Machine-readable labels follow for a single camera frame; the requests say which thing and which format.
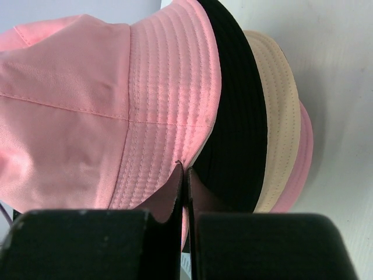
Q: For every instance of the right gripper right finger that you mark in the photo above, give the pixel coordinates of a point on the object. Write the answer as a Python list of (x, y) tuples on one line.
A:
[(214, 234)]

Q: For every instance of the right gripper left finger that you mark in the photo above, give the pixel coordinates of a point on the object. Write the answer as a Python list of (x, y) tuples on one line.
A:
[(162, 250)]

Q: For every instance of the black bucket hat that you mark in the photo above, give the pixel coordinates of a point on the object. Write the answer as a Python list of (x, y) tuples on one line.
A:
[(232, 162)]

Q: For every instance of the pink bucket hat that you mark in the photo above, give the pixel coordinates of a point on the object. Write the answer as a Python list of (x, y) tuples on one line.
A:
[(299, 173)]

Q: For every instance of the pink cap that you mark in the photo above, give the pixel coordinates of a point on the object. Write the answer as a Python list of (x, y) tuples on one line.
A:
[(96, 115)]

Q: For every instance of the beige cap with script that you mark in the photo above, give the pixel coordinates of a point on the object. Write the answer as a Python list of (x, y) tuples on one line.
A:
[(283, 117)]

